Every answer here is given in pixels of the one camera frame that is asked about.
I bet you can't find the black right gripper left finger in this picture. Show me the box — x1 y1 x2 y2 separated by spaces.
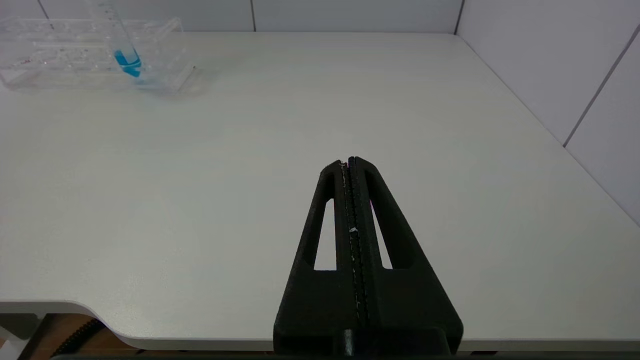
273 160 362 357

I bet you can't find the white table frame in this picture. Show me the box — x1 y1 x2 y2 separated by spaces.
0 312 47 360

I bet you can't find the test tube with blue pigment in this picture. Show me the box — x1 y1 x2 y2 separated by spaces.
82 0 143 79

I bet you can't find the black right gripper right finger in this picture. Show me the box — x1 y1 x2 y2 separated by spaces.
348 156 464 357

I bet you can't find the black corrugated cable conduit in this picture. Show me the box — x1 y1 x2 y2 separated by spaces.
50 318 107 357

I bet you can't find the clear acrylic test tube rack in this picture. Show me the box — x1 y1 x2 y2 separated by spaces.
0 17 202 95

